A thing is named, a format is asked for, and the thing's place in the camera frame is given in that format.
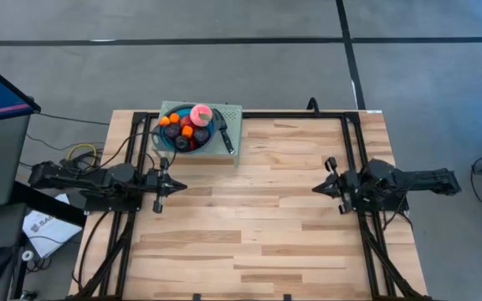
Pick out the white printed paper pack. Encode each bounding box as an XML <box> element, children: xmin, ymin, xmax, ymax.
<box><xmin>21</xmin><ymin>192</ymin><xmax>85</xmax><ymax>259</ymax></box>

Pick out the thin black monitor cable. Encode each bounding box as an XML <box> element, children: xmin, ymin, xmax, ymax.
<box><xmin>35</xmin><ymin>111</ymin><xmax>113</xmax><ymax>127</ymax></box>

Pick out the black hanging cable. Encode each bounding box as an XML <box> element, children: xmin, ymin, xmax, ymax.
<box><xmin>70</xmin><ymin>210</ymin><xmax>113</xmax><ymax>294</ymax></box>

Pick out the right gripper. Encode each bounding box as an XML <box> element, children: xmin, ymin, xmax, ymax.
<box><xmin>312</xmin><ymin>156</ymin><xmax>360</xmax><ymax>216</ymax></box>

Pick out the large pink peach green leaf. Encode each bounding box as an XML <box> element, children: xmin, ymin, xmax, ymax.
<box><xmin>188</xmin><ymin>103</ymin><xmax>214</xmax><ymax>129</ymax></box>

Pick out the black-handled kitchen knife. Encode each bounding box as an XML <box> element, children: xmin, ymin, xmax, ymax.
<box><xmin>212</xmin><ymin>108</ymin><xmax>237</xmax><ymax>156</ymax></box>

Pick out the pale green perforated metal shelf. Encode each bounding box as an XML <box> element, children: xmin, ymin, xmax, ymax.
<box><xmin>150</xmin><ymin>99</ymin><xmax>244</xmax><ymax>169</ymax></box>

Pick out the black desk beam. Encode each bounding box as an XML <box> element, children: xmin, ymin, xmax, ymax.
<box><xmin>8</xmin><ymin>181</ymin><xmax>88</xmax><ymax>229</ymax></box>

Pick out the black aluminium table frame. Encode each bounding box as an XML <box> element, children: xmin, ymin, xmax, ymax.
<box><xmin>70</xmin><ymin>110</ymin><xmax>435</xmax><ymax>301</ymax></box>

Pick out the yellow cable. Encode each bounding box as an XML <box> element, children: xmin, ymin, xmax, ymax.
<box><xmin>65</xmin><ymin>142</ymin><xmax>99</xmax><ymax>171</ymax></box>

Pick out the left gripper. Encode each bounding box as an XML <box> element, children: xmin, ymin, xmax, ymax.
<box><xmin>144</xmin><ymin>157</ymin><xmax>189</xmax><ymax>215</ymax></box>

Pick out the dark purple plum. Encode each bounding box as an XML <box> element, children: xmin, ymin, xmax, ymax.
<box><xmin>174</xmin><ymin>135</ymin><xmax>191</xmax><ymax>153</ymax></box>
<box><xmin>192</xmin><ymin>126</ymin><xmax>211</xmax><ymax>146</ymax></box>
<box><xmin>163</xmin><ymin>122</ymin><xmax>182</xmax><ymax>140</ymax></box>

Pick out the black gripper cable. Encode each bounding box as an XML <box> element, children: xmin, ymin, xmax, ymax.
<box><xmin>97</xmin><ymin>130</ymin><xmax>180</xmax><ymax>177</ymax></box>

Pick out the blue collapsible bowl grey rim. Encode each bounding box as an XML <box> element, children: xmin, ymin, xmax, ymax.
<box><xmin>151</xmin><ymin>103</ymin><xmax>223</xmax><ymax>156</ymax></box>

